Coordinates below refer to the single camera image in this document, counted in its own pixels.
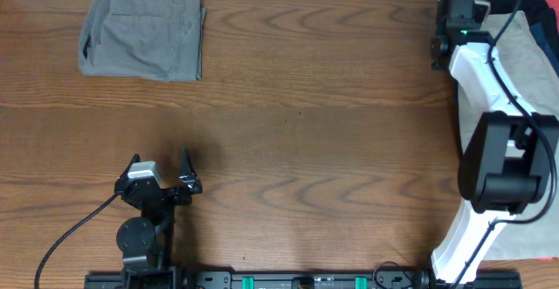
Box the black garment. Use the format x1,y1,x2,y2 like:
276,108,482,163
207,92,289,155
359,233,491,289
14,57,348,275
488,0,558,57

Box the red garment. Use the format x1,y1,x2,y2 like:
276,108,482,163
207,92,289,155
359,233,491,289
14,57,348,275
545,0,559,19

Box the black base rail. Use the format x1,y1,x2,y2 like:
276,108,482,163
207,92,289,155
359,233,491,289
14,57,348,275
83,270,523,289

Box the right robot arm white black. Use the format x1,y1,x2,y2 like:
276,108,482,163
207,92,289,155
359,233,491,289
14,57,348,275
415,0,558,288

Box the folded dark grey shorts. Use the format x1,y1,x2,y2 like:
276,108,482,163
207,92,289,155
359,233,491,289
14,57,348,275
78,0,206,82

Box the light khaki shorts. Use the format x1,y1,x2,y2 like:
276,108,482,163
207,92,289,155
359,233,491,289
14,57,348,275
456,10,559,262

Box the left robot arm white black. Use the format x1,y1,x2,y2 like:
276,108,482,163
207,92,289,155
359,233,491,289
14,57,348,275
114,149,203,288

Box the navy blue garment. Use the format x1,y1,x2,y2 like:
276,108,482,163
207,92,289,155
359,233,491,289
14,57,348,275
530,23,559,73

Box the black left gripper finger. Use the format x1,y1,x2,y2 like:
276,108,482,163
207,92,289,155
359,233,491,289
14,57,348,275
179,148,203,195
126,154,141,171

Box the black coiled cable at rail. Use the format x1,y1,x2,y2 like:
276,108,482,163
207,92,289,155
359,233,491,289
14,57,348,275
371,260,416,289

